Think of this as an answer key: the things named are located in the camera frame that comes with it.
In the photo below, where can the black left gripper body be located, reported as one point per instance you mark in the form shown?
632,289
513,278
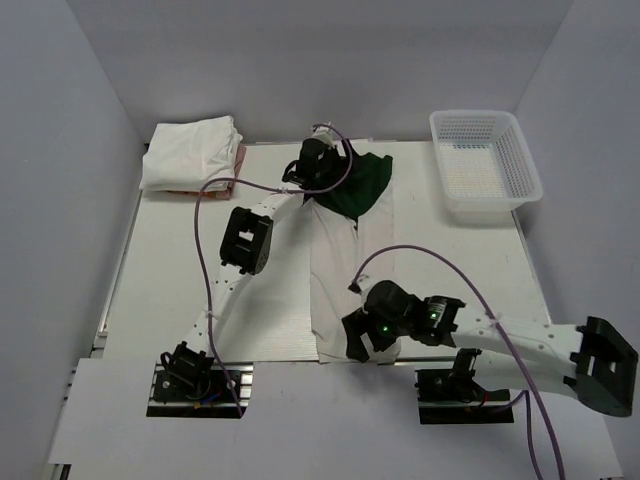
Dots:
324,176

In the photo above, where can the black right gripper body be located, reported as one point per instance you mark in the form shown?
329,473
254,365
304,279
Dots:
357,329

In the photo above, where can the white and green raglan t-shirt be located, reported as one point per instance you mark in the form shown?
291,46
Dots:
348,224

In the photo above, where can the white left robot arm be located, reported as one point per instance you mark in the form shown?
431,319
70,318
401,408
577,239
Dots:
246,242

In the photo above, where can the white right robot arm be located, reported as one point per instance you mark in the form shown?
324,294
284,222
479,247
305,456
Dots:
591,362

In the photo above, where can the folded white t-shirt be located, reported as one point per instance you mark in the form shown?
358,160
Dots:
182,157

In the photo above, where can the white plastic basket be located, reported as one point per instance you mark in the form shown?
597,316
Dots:
484,161

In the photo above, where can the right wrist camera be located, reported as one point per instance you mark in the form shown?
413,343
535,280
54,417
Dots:
388,301

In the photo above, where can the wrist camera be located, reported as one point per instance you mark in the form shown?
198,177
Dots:
388,301
317,152

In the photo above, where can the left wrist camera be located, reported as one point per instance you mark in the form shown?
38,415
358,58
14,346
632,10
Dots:
317,152

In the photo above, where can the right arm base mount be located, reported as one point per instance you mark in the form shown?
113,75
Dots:
451,396

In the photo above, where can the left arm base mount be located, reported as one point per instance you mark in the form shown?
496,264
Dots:
189,384

